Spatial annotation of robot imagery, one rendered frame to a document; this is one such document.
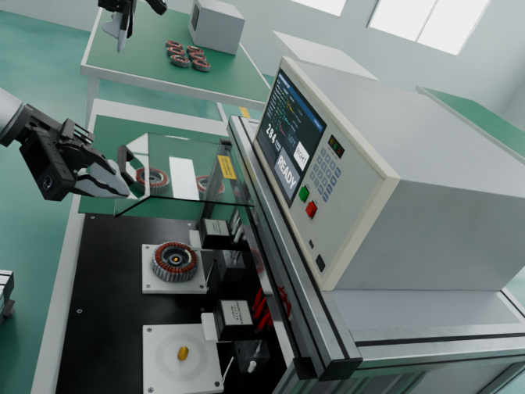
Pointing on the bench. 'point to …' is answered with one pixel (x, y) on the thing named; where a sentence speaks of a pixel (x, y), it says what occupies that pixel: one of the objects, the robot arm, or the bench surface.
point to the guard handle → (124, 162)
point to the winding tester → (400, 191)
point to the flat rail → (280, 321)
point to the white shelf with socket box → (319, 55)
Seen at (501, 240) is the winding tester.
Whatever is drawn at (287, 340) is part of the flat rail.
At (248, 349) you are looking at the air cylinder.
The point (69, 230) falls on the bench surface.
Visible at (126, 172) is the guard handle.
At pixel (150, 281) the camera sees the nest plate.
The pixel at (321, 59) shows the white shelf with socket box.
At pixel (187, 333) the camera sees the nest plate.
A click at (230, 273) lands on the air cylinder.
